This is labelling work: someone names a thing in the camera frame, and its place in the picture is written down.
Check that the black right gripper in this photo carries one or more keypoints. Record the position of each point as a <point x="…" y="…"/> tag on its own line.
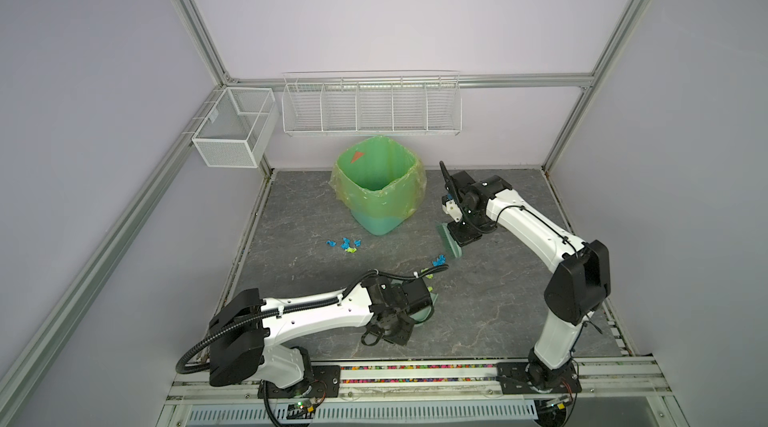
<point x="458" y="236"/>

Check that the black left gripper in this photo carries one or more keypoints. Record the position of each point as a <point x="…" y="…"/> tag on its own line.
<point x="403" y="337"/>

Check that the mint green hand brush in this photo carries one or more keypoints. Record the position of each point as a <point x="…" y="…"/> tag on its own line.
<point x="453" y="249"/>

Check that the mint green dustpan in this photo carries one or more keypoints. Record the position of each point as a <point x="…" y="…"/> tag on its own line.
<point x="425" y="314"/>

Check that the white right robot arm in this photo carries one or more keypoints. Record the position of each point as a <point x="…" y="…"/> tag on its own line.
<point x="579" y="270"/>

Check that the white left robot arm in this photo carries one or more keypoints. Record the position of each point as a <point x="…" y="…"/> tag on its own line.
<point x="250" y="336"/>

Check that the blue green scraps near bin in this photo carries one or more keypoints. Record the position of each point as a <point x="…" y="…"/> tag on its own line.
<point x="346" y="244"/>

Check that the small blue paper scrap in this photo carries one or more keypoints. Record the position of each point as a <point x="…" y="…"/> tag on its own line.
<point x="439" y="261"/>

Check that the green lined trash bin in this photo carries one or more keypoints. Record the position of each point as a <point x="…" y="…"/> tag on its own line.
<point x="380" y="181"/>

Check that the small white mesh basket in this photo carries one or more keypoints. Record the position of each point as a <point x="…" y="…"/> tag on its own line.
<point x="237" y="128"/>

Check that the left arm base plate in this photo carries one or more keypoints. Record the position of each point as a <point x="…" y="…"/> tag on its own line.
<point x="322" y="381"/>

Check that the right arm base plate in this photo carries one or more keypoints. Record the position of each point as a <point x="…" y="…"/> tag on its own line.
<point x="532" y="377"/>

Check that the long white wire basket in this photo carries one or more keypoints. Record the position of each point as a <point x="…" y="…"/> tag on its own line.
<point x="389" y="102"/>

